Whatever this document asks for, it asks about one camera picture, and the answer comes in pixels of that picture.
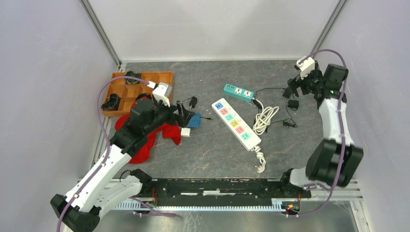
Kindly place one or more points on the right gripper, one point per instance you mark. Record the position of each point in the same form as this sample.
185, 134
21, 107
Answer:
293, 83

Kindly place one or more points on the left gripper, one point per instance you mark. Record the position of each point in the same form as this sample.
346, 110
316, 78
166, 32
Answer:
183, 115

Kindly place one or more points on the blue cube adapter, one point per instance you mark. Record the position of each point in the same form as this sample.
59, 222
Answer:
195, 121

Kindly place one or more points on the black charger plug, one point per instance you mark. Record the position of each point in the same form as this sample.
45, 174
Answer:
192, 102

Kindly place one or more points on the black plug adapter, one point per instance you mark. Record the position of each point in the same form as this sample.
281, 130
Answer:
293, 104
287, 93

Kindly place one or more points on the teal power strip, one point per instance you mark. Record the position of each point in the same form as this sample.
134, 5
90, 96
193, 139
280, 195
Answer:
239, 93

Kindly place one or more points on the white power strip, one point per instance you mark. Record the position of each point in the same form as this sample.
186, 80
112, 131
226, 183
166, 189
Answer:
236, 124

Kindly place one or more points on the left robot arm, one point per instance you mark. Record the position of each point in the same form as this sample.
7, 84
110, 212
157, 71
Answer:
82, 208

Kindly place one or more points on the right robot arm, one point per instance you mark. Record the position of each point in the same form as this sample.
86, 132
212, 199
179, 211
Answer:
336, 158

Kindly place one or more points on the small white cube adapter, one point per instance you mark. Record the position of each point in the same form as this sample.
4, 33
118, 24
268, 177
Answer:
185, 132

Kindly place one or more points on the red cloth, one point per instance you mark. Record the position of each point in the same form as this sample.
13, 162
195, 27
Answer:
150, 137

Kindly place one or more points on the orange compartment tray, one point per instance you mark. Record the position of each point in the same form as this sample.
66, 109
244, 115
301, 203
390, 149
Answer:
129, 92

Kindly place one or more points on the black item in tray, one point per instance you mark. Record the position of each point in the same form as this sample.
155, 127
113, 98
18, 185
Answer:
112, 103

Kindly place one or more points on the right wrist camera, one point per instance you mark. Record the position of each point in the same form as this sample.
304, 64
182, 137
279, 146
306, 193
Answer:
305, 67

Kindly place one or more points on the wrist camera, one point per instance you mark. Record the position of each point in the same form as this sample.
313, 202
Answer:
305, 67
162, 92

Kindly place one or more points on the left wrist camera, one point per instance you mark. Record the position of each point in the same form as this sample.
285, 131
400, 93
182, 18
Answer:
162, 92

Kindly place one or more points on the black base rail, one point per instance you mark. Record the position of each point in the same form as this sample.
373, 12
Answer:
219, 192

